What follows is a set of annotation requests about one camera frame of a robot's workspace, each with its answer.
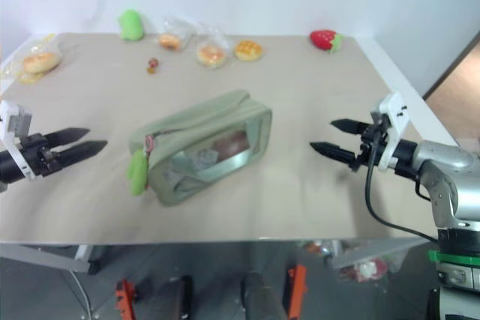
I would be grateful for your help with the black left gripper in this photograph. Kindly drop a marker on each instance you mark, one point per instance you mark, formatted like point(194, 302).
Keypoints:
point(37, 153)

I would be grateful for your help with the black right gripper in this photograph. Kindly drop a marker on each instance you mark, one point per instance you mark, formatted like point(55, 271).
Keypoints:
point(369, 145)

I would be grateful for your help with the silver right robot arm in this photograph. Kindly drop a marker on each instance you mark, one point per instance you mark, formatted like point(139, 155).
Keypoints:
point(446, 170)

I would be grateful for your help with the green clear-sided pouch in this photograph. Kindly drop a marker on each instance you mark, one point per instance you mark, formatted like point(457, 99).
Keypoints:
point(210, 140)

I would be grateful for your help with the green plush zipper charm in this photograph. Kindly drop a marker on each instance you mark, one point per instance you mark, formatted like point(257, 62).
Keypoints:
point(138, 172)

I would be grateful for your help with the round pale bread bun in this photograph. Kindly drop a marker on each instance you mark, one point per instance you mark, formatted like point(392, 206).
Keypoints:
point(40, 63)

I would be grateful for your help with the yellowish plastic bread bag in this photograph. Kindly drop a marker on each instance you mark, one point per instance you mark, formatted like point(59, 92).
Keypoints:
point(15, 72)

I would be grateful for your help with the red strawberry plush toy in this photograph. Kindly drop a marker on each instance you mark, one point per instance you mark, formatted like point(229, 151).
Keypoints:
point(322, 39)

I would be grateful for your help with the brown wooden door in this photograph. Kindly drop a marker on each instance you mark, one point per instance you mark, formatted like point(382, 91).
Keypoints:
point(455, 87)

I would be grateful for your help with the yellow pineapple bun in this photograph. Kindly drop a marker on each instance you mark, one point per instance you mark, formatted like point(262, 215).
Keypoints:
point(248, 50)

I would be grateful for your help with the green plush toy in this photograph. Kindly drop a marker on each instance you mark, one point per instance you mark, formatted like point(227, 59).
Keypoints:
point(131, 26)

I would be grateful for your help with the clear bag of toys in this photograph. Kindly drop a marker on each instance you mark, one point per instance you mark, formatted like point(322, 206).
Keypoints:
point(367, 265)

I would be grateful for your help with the small glazed donut bread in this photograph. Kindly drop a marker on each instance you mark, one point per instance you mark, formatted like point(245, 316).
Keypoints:
point(168, 41)

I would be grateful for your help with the round orange bread bun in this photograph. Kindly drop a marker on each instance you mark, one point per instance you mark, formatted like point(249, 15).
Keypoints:
point(212, 54)

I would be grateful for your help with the clear crinkled plastic bag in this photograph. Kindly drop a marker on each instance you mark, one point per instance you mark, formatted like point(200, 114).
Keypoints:
point(180, 27)

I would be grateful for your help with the orange black clamp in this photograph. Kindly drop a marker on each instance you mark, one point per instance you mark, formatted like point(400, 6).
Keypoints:
point(123, 297)
point(298, 290)

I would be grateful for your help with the black upright block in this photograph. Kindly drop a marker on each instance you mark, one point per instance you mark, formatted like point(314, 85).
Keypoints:
point(182, 297)

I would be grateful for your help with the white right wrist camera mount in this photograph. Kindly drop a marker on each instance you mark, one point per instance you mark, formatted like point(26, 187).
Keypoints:
point(393, 117)

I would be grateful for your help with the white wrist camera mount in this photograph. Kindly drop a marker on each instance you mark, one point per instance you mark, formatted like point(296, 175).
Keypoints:
point(393, 117)
point(15, 121)

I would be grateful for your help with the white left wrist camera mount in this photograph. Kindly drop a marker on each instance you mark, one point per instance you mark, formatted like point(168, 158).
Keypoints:
point(15, 121)

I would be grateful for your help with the white table frame bar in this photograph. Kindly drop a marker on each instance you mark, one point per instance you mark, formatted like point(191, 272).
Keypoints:
point(45, 256)

